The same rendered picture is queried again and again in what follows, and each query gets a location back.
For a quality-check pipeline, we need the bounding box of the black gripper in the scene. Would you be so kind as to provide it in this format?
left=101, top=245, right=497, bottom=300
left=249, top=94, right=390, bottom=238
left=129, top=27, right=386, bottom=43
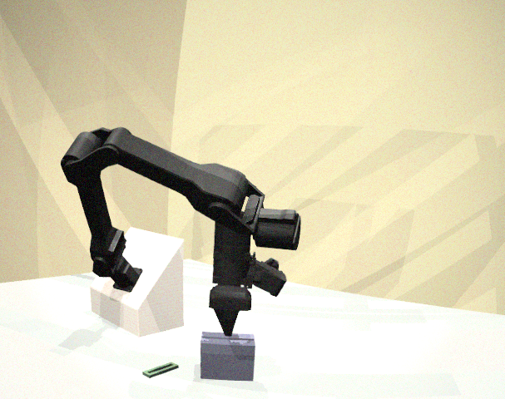
left=209, top=244, right=252, bottom=336

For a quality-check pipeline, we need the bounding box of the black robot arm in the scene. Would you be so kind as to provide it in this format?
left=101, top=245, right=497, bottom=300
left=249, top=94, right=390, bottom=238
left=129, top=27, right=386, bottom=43
left=61, top=126, right=300, bottom=297

